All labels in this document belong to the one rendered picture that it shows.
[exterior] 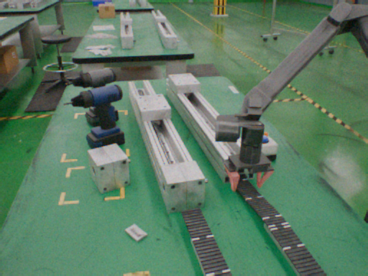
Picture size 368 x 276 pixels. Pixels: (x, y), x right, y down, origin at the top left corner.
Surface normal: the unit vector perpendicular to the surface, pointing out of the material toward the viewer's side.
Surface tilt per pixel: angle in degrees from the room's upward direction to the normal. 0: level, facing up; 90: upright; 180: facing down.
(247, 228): 0
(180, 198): 90
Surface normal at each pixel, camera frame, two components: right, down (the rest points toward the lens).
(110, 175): 0.50, 0.39
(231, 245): 0.00, -0.89
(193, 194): 0.25, 0.43
